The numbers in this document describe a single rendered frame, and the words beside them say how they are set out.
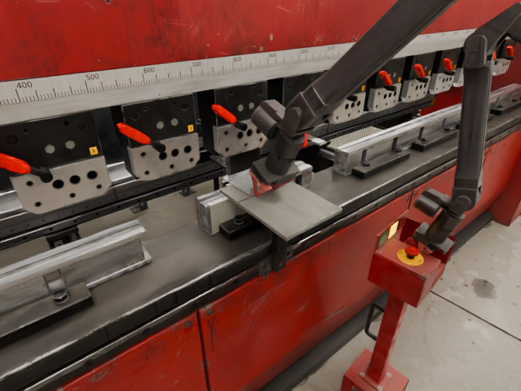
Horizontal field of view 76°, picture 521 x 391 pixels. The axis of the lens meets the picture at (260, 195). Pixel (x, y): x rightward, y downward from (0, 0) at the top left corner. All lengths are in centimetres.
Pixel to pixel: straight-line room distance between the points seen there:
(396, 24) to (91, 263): 73
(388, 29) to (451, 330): 167
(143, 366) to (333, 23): 96
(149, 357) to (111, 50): 66
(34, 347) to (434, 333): 170
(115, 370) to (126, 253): 25
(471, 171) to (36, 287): 104
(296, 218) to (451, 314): 147
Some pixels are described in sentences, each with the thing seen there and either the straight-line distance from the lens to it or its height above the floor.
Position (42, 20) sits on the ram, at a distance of 65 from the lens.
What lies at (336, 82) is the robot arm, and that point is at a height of 131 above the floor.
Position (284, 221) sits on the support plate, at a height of 100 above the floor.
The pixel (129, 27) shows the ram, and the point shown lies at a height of 139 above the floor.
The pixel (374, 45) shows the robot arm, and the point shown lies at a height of 137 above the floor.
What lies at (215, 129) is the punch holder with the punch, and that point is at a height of 117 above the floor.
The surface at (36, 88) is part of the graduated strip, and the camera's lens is 66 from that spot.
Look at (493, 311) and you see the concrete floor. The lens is 225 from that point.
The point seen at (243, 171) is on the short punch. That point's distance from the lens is 92.
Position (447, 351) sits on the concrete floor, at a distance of 194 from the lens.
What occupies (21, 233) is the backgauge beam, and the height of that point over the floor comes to 91.
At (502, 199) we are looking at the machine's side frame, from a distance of 296.
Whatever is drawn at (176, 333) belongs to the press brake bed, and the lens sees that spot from 89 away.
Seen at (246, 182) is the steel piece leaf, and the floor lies 100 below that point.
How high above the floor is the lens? 143
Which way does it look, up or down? 31 degrees down
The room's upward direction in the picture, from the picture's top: straight up
